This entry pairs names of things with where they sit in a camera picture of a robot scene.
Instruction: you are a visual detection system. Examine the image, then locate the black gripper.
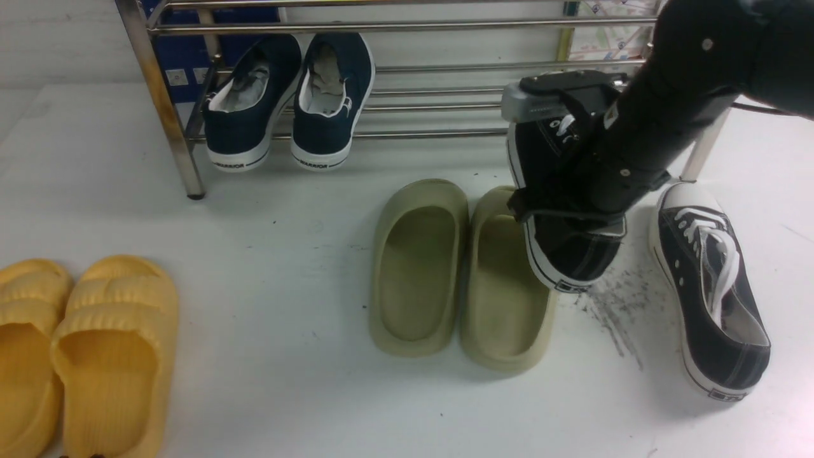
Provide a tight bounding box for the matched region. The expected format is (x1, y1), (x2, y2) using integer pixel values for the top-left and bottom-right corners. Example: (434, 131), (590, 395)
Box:
(507, 89), (672, 223)

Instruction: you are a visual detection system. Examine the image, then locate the black canvas sneaker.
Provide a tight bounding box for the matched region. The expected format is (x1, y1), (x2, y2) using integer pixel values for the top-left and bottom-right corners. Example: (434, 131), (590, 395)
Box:
(649, 182), (771, 403)
(506, 115), (627, 293)

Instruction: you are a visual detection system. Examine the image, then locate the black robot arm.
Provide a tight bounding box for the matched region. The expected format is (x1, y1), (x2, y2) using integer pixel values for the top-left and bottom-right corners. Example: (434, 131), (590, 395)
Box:
(501, 1), (812, 223)

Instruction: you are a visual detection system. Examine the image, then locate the stainless steel shoe rack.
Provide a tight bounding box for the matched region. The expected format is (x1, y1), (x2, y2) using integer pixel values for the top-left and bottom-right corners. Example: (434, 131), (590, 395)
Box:
(115, 0), (783, 201)

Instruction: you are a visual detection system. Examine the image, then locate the right olive green slipper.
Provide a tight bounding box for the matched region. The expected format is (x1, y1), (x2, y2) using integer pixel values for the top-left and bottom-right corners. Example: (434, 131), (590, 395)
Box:
(460, 186), (558, 374)

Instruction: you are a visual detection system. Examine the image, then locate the olive green slipper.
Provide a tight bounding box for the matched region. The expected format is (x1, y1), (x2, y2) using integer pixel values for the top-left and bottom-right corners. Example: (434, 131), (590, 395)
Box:
(460, 186), (558, 374)
(369, 179), (470, 357)

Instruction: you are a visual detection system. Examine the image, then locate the left olive green slipper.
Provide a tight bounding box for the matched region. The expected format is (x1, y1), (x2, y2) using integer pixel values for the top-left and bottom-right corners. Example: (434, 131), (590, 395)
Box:
(369, 179), (470, 357)

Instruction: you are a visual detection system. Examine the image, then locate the right navy canvas sneaker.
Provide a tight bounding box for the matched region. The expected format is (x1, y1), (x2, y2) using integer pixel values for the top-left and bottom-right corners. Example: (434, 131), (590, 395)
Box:
(291, 32), (376, 171)

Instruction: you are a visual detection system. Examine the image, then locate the navy canvas sneaker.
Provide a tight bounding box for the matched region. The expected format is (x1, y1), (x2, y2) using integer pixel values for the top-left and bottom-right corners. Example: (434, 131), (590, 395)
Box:
(291, 32), (376, 171)
(202, 34), (303, 173)

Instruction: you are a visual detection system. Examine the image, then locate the left navy canvas sneaker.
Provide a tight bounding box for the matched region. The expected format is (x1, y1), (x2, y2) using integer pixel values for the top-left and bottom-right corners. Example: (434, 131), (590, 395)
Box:
(202, 34), (303, 173)

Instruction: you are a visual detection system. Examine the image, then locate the blue cardboard box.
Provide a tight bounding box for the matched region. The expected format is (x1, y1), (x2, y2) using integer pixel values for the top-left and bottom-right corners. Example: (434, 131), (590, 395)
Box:
(153, 6), (282, 104)

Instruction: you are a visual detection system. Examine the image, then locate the right yellow slipper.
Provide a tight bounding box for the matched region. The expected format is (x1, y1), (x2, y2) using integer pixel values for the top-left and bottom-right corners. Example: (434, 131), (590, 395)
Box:
(50, 254), (179, 457)

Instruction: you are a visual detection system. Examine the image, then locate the yellow slipper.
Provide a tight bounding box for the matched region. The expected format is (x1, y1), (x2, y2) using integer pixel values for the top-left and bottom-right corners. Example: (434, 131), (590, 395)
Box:
(50, 254), (179, 457)
(1, 258), (73, 457)

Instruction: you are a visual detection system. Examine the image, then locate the left yellow slipper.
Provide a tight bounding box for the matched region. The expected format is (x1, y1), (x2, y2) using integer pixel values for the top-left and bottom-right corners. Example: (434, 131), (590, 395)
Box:
(1, 258), (73, 457)

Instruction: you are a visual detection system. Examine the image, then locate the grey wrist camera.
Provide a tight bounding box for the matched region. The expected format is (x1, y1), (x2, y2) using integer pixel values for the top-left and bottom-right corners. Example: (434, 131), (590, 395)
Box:
(500, 70), (630, 123)

